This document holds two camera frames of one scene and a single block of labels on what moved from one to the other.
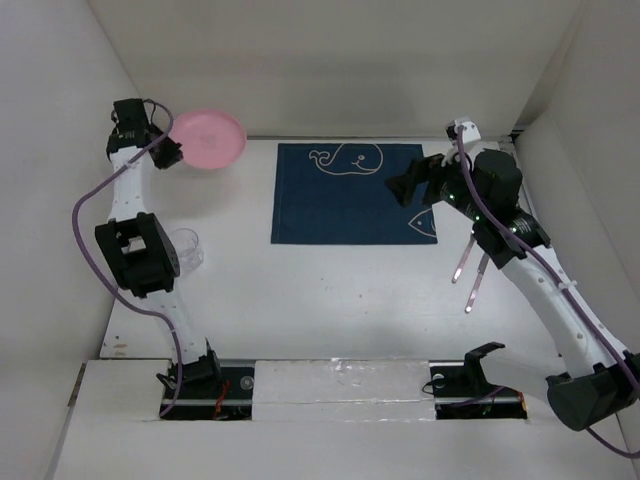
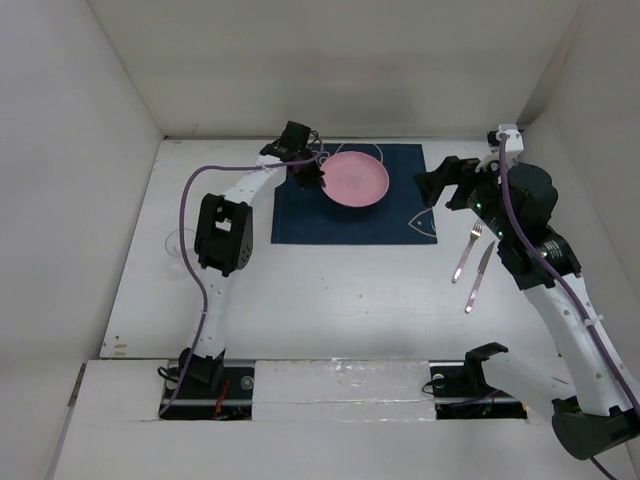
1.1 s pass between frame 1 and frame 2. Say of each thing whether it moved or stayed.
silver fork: stayed
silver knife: stayed
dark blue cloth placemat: stayed
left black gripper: moved
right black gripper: moved
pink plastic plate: moved
